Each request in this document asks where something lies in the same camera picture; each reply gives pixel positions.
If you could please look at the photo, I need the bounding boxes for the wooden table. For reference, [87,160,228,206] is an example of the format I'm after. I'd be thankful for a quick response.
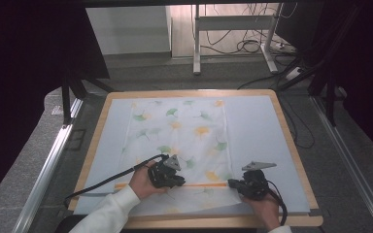
[67,89,324,229]

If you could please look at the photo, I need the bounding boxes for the aluminium floor rail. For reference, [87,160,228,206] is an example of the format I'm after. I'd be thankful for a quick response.
[12,98,84,233]
[310,96,373,233]

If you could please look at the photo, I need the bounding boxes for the black stand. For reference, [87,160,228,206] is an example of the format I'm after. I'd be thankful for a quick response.
[276,6,348,127]
[60,69,115,125]

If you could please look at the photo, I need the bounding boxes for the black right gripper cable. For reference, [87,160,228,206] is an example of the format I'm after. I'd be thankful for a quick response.
[266,180,288,227]

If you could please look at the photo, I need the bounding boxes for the white power strip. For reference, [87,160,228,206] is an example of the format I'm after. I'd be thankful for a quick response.
[285,66,303,81]

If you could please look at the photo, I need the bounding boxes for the dark floor socket plate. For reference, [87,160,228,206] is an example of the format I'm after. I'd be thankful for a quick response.
[67,128,87,151]

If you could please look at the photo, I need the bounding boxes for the white table mat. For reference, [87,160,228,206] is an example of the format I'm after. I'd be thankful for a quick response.
[73,95,311,216]

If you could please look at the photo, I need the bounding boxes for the tangle of black floor cables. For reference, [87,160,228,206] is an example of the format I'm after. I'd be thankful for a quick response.
[203,3,300,56]

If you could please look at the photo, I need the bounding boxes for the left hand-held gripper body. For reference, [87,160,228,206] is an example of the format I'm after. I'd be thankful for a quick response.
[147,153,183,189]

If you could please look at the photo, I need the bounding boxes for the white leaf-print cloth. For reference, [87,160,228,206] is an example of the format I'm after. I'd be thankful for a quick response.
[118,99,243,216]

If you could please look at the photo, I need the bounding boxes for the person's right hand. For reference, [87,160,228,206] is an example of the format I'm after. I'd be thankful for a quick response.
[242,193,282,232]

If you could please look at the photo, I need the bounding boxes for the dark curtain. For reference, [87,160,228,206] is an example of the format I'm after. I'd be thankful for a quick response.
[0,0,111,212]
[304,0,373,163]

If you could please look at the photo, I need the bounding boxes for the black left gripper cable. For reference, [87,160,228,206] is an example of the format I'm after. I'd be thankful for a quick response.
[63,153,170,209]

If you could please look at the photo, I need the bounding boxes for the person's left hand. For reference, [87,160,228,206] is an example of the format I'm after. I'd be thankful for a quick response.
[128,160,170,201]

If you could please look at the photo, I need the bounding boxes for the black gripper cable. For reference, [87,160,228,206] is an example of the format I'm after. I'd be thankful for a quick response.
[63,153,170,209]
[266,180,288,227]

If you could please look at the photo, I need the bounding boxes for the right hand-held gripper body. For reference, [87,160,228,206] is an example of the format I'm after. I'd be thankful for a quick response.
[237,160,278,201]

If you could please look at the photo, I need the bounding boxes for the white desk frame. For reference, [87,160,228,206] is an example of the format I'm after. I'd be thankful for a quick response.
[192,3,280,76]

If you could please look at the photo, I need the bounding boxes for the white cabinet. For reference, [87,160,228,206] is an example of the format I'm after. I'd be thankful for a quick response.
[85,5,173,56]

